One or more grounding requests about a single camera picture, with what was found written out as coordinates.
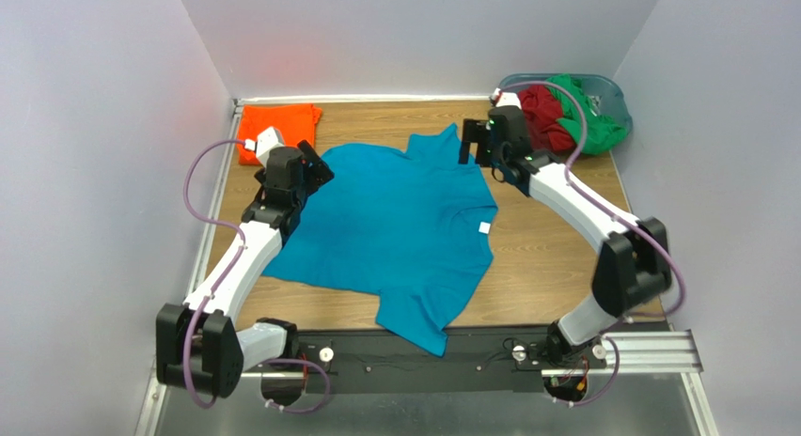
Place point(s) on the aluminium left side rail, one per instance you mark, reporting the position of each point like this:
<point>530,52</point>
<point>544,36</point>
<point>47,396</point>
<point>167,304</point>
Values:
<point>205,246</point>

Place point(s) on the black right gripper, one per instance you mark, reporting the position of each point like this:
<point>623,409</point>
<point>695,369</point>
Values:
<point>472,134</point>

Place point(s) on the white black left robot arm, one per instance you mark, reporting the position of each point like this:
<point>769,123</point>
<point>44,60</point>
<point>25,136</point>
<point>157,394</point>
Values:
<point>198,347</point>

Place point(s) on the dark red t shirt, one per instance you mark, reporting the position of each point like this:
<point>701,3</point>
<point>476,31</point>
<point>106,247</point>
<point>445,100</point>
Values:
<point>542,111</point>

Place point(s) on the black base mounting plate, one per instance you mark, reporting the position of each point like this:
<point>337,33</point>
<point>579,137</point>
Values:
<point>279,381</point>

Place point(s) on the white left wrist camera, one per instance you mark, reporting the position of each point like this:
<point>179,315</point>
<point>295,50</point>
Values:
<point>262,146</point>

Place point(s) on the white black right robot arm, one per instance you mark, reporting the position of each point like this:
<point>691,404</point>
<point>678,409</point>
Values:
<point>632,254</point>

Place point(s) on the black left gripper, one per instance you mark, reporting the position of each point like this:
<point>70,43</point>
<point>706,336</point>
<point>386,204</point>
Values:
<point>315,170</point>

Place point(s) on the blue t shirt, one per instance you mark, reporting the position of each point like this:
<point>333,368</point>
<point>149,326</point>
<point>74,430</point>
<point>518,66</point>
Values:
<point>410,227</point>

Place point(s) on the folded orange t shirt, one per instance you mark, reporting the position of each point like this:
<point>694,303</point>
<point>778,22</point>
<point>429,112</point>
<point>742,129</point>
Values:
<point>296,122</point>

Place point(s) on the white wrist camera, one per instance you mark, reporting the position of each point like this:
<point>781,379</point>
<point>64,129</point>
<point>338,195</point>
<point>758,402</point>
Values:
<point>262,146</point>
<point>502,98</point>

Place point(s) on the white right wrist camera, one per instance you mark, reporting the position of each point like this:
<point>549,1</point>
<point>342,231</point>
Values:
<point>502,98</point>

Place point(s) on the green t shirt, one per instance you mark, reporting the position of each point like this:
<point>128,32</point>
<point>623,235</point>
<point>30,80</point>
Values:
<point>603,133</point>

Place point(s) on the translucent teal plastic bin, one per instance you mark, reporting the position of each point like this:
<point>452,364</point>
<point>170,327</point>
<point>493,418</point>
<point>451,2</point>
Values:
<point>611,98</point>

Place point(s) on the aluminium front frame rail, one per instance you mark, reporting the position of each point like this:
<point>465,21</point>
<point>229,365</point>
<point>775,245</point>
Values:
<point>643,348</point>

